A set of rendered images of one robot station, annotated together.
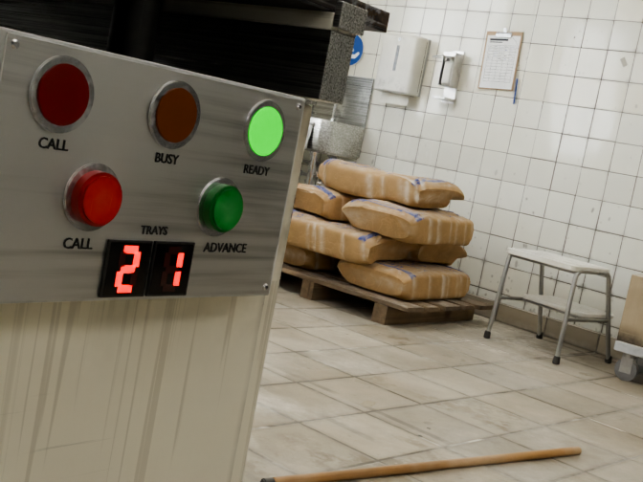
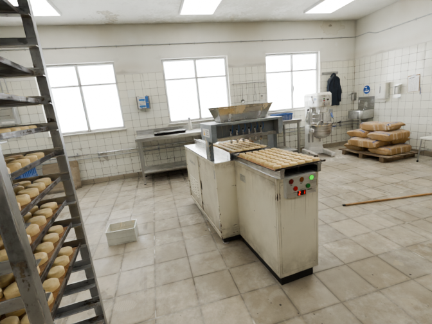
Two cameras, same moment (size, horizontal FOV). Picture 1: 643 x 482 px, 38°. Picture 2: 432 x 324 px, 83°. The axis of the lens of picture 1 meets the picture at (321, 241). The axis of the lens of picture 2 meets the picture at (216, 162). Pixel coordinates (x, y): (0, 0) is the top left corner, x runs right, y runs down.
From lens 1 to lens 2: 1.18 m
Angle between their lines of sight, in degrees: 35
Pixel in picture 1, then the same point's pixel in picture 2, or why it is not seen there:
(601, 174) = not seen: outside the picture
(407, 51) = (382, 87)
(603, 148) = not seen: outside the picture
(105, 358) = (299, 200)
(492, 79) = (411, 89)
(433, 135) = (395, 107)
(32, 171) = (290, 188)
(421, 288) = (393, 152)
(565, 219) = not seen: outside the picture
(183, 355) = (307, 198)
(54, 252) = (292, 193)
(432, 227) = (394, 135)
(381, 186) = (377, 127)
